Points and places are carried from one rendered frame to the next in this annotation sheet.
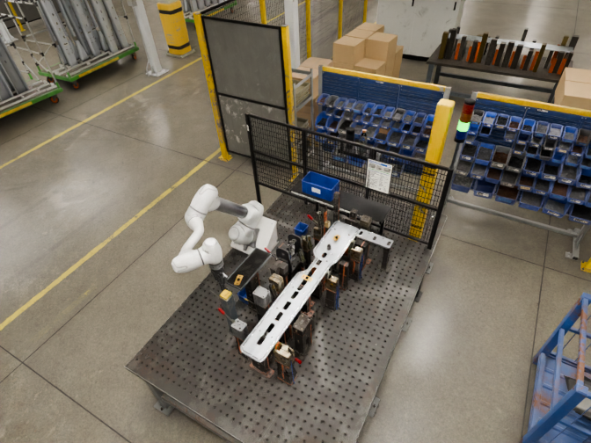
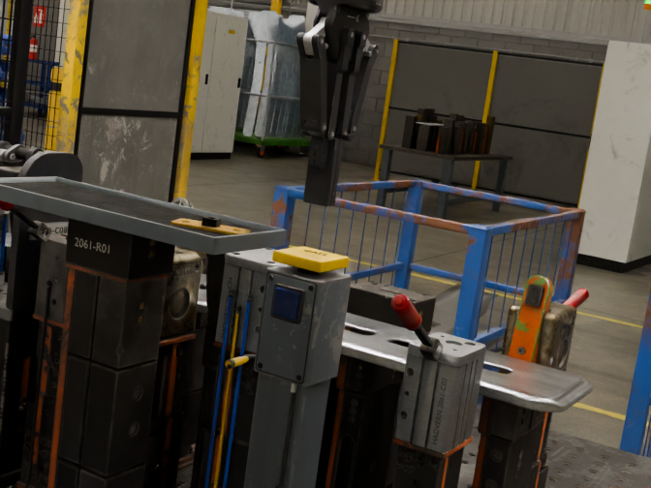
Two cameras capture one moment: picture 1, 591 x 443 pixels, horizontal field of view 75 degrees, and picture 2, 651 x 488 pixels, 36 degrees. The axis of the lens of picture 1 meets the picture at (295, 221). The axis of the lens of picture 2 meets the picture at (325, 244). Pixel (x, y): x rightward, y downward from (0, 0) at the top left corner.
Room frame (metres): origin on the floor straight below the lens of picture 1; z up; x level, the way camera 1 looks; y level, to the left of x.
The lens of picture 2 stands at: (1.65, 1.53, 1.34)
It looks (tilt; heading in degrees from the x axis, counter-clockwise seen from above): 9 degrees down; 265
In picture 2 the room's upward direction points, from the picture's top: 8 degrees clockwise
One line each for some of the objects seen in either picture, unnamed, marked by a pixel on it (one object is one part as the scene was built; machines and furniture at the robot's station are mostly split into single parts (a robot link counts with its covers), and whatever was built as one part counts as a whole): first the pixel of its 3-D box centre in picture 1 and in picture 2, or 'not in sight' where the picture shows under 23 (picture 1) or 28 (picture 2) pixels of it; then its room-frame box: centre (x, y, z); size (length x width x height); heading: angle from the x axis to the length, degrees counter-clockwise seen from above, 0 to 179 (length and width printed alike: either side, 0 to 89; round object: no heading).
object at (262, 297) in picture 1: (264, 308); (248, 408); (1.62, 0.26, 0.90); 0.13 x 0.10 x 0.41; 56
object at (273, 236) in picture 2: (249, 267); (124, 210); (1.79, 0.35, 1.16); 0.37 x 0.14 x 0.02; 146
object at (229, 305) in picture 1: (231, 314); (282, 468); (1.58, 0.49, 0.92); 0.08 x 0.08 x 0.44; 56
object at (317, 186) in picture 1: (320, 185); not in sight; (2.76, -0.24, 1.10); 0.30 x 0.17 x 0.13; 57
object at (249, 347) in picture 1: (306, 280); (160, 276); (1.77, -0.05, 1.00); 1.38 x 0.22 x 0.02; 146
